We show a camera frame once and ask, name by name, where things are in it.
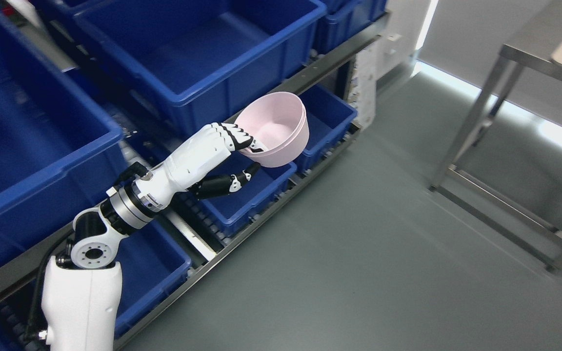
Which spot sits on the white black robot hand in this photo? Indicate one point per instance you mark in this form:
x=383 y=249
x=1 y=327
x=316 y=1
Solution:
x=187 y=168

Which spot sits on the pink bowl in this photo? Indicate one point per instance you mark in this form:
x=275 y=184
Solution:
x=277 y=122

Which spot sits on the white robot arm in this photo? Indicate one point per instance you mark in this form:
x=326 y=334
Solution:
x=75 y=302

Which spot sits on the lower blue bin centre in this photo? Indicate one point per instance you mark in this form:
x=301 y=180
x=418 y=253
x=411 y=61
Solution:
x=232 y=212

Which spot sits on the lower blue bin left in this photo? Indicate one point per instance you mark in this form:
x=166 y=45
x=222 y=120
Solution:
x=153 y=266

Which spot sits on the large blue bin centre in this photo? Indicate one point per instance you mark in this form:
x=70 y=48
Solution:
x=199 y=61

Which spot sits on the large blue bin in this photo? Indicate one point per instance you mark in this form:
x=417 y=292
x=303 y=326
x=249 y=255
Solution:
x=59 y=151
x=199 y=61

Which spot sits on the lower blue bin right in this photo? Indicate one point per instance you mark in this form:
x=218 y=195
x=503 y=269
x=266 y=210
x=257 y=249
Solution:
x=328 y=117

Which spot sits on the large blue bin left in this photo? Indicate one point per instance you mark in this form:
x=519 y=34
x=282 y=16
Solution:
x=59 y=151

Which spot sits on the white sign board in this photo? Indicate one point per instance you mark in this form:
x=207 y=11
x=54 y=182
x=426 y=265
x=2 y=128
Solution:
x=362 y=94

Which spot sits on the stainless steel table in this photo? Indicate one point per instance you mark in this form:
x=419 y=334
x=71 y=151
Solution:
x=508 y=148

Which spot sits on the steel shelf rail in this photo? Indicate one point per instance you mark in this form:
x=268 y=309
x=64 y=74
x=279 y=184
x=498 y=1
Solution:
x=17 y=273

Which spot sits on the white wall socket left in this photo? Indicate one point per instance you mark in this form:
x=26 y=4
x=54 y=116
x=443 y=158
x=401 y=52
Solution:
x=394 y=37

